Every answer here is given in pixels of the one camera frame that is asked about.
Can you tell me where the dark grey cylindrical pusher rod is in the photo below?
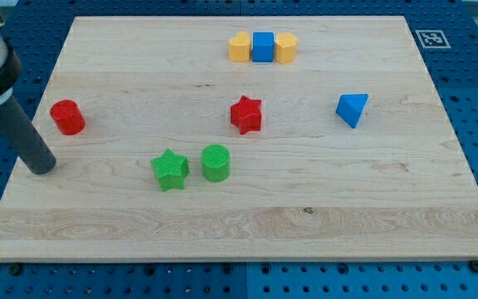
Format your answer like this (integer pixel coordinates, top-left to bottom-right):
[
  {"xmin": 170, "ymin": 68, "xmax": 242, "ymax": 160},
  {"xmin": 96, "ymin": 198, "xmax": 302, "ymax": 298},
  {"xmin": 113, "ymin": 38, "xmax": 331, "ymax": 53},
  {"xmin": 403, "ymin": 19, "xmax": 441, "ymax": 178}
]
[{"xmin": 0, "ymin": 96, "xmax": 56, "ymax": 174}]

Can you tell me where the red cylinder block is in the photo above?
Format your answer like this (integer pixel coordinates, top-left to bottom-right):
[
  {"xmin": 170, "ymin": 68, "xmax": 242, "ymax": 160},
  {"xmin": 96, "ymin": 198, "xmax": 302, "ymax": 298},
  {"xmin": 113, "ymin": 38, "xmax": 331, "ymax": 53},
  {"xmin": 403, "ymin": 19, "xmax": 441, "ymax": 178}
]
[{"xmin": 50, "ymin": 100, "xmax": 85, "ymax": 135}]

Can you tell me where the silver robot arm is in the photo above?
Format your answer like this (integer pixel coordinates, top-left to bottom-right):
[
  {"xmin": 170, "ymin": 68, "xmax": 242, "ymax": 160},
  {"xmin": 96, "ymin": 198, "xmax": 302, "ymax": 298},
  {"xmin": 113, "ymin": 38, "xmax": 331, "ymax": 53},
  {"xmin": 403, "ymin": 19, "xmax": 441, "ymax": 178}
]
[{"xmin": 0, "ymin": 35, "xmax": 56, "ymax": 174}]

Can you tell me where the yellow heart block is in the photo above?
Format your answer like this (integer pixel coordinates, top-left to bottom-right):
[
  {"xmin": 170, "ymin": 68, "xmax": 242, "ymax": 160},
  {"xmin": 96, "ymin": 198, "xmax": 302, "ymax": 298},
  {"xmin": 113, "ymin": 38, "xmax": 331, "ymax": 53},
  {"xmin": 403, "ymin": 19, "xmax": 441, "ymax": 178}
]
[{"xmin": 228, "ymin": 32, "xmax": 251, "ymax": 62}]

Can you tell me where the green star block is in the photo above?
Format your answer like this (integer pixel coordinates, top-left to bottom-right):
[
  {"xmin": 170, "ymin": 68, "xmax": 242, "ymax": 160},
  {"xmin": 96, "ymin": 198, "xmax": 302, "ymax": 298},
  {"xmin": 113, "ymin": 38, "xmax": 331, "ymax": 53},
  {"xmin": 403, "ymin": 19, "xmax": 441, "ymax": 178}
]
[{"xmin": 150, "ymin": 149, "xmax": 189, "ymax": 192}]

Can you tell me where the green cylinder block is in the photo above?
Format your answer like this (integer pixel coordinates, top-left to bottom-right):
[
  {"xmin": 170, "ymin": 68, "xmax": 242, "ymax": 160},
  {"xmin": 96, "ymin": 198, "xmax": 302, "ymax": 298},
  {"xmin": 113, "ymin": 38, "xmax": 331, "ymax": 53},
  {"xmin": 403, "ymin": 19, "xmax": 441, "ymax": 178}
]
[{"xmin": 201, "ymin": 145, "xmax": 231, "ymax": 182}]

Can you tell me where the light wooden board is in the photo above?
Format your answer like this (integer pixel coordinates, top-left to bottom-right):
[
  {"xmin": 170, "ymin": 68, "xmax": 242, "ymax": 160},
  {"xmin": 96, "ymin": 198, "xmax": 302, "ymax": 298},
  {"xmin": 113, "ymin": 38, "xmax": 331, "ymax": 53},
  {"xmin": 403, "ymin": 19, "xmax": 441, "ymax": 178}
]
[{"xmin": 0, "ymin": 16, "xmax": 478, "ymax": 263}]

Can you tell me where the red star block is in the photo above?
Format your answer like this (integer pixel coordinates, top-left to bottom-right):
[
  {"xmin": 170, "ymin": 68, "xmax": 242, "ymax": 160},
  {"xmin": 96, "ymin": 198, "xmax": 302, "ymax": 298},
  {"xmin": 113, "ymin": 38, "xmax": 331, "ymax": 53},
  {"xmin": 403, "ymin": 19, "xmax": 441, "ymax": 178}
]
[{"xmin": 231, "ymin": 96, "xmax": 262, "ymax": 135}]

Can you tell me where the blue cube block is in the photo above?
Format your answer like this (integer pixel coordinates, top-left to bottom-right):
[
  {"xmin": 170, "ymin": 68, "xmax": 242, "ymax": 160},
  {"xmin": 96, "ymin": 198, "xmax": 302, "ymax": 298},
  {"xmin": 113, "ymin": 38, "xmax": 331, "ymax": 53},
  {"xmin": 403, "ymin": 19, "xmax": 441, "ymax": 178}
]
[{"xmin": 251, "ymin": 32, "xmax": 275, "ymax": 62}]

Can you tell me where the yellow hexagon block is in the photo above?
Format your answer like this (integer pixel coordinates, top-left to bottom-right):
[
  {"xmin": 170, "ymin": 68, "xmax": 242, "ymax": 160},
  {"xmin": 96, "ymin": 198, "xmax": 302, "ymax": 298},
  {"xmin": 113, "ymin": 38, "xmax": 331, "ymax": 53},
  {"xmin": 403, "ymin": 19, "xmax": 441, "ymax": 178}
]
[{"xmin": 275, "ymin": 32, "xmax": 299, "ymax": 64}]

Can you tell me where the blue triangular prism block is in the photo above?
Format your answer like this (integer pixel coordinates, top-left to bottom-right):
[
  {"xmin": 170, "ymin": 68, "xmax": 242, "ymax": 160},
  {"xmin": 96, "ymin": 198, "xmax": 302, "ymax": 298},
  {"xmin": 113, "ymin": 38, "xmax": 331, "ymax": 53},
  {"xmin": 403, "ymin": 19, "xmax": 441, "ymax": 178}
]
[{"xmin": 335, "ymin": 94, "xmax": 368, "ymax": 129}]

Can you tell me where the white fiducial marker tag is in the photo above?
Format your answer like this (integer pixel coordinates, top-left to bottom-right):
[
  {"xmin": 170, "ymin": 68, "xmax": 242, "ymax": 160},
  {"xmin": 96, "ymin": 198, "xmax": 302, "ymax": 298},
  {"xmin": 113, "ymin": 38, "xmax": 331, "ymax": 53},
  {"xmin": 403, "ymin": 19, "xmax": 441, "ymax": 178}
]
[{"xmin": 415, "ymin": 29, "xmax": 451, "ymax": 49}]

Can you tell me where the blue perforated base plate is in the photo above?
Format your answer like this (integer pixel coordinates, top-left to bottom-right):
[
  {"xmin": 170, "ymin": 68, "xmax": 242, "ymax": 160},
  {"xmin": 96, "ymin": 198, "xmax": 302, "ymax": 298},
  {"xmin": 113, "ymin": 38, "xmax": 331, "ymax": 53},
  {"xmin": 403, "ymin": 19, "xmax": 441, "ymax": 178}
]
[{"xmin": 0, "ymin": 0, "xmax": 478, "ymax": 298}]

